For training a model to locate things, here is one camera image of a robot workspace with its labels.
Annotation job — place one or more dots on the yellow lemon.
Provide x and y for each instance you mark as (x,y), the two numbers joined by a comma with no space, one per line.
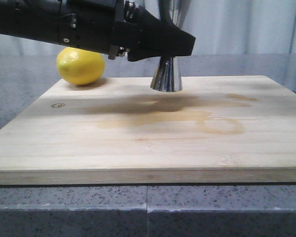
(80,67)

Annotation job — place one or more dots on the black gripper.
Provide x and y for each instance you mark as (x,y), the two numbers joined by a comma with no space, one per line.
(101,26)

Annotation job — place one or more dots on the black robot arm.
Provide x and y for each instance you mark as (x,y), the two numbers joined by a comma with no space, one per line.
(36,19)

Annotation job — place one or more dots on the wooden cutting board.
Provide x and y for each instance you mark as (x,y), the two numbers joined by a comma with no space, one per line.
(217,130)

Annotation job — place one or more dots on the steel hourglass jigger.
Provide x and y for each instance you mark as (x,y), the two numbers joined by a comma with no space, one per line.
(167,77)

